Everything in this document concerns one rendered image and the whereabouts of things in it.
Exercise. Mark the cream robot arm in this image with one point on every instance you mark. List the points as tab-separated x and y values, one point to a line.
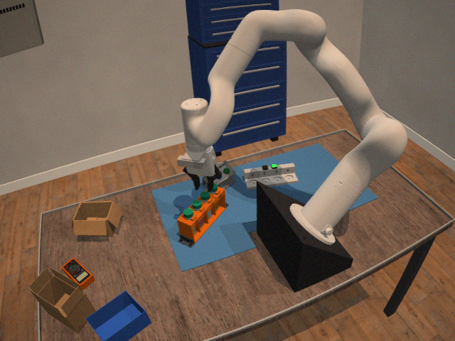
384	140

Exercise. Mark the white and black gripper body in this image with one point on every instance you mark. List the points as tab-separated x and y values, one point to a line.
211	161

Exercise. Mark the orange digital multimeter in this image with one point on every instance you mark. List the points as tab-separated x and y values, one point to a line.
77	272

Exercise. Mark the white key housing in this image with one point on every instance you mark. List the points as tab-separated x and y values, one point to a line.
225	180

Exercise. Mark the blue open bin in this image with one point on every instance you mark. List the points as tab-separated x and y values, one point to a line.
120	319

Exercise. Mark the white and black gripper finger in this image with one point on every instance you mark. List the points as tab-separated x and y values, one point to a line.
195	179
212	178

